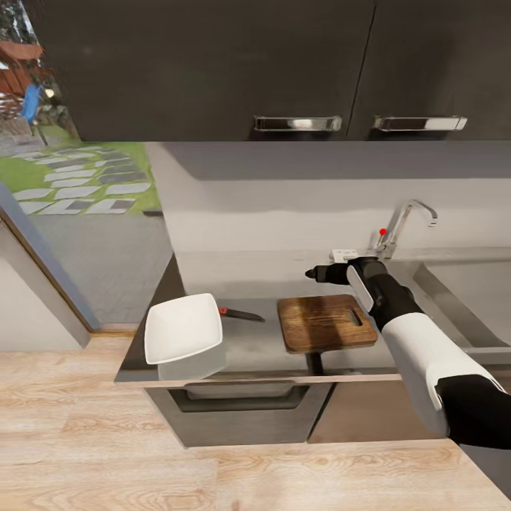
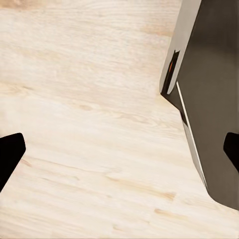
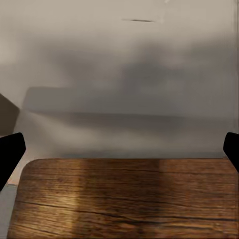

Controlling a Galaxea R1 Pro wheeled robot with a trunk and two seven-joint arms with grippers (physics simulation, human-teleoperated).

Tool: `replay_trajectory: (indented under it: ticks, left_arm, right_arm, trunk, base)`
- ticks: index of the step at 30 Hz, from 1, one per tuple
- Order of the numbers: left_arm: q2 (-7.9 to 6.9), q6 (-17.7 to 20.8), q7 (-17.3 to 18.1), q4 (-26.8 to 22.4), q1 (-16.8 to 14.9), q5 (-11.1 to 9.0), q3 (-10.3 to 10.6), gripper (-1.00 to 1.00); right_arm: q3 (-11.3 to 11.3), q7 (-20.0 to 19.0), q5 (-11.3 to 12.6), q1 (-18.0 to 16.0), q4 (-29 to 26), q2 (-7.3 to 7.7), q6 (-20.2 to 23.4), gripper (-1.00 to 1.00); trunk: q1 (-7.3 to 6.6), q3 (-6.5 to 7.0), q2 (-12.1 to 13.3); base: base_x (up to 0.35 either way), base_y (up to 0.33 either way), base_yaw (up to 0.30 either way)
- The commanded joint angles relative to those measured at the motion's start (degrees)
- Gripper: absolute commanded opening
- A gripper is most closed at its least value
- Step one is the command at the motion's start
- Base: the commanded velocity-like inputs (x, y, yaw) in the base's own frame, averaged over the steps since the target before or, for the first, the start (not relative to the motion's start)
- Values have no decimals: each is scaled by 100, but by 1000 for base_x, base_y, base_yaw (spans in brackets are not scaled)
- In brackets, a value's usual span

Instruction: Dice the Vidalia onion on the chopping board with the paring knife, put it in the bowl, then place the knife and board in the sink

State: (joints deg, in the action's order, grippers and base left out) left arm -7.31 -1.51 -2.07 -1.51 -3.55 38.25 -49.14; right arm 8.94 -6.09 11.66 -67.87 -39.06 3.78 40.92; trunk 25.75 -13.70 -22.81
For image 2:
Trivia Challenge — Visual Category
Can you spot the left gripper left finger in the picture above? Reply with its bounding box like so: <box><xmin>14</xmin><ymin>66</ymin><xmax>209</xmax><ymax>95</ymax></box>
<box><xmin>0</xmin><ymin>132</ymin><xmax>26</xmax><ymax>192</ymax></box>

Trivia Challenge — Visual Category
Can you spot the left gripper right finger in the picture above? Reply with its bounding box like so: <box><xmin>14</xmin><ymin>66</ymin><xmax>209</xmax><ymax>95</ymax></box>
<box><xmin>223</xmin><ymin>132</ymin><xmax>239</xmax><ymax>173</ymax></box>

